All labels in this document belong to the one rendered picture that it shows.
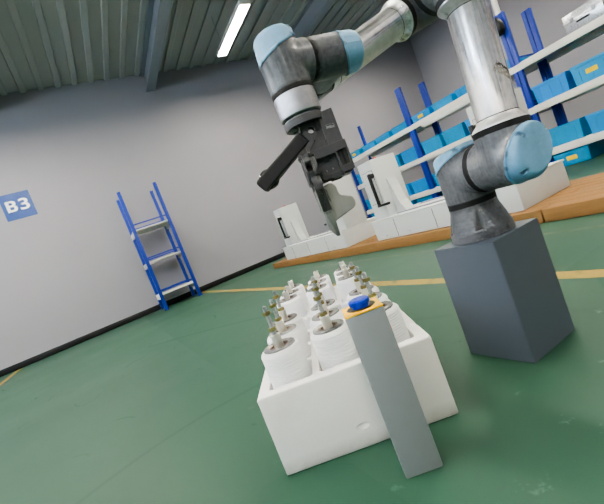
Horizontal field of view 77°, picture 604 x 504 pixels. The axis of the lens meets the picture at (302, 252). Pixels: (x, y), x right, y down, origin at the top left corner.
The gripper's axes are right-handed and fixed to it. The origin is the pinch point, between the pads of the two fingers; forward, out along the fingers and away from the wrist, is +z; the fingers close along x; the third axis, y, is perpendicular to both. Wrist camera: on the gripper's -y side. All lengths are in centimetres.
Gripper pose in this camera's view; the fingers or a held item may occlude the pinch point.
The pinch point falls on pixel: (332, 230)
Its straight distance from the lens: 68.8
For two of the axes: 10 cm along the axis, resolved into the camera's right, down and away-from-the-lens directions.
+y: 9.3, -3.6, -0.3
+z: 3.6, 9.3, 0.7
